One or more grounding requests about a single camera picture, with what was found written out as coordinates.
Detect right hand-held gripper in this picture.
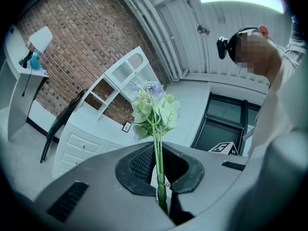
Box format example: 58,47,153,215
208,141,241,156

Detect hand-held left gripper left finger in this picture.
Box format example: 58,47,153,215
115,142,157,197

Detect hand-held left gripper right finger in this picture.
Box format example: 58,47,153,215
163,142,205,194

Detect purple artificial flowers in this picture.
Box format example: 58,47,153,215
131,80,181,214

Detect black framed glass door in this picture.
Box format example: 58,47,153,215
191,92,262,156

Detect black framed picture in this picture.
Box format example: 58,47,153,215
121,120,133,133

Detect person's beige shirt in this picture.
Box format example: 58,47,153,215
247,38,308,158

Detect black folding chair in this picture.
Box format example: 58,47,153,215
39,89,88,164

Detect person's head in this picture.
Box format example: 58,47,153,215
234,25,282,79

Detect white hutch shelf unit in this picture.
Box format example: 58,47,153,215
82,45,170,129

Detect white side table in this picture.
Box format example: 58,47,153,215
0,24,51,142

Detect black head-worn camera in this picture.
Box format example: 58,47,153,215
216,27,238,63

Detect black clip device with cable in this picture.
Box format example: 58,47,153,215
18,50,35,98

